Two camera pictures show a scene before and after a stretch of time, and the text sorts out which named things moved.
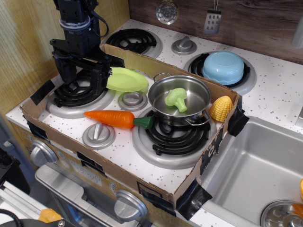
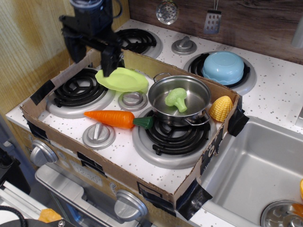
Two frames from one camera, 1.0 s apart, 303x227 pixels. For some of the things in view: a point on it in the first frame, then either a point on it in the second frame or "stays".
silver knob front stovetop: [99, 136] stays
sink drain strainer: [280, 213] stays
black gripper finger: [100, 74] -> [110, 57]
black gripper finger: [66, 68] -> [77, 48]
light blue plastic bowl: [223, 67] stays
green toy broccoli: [176, 97] stays
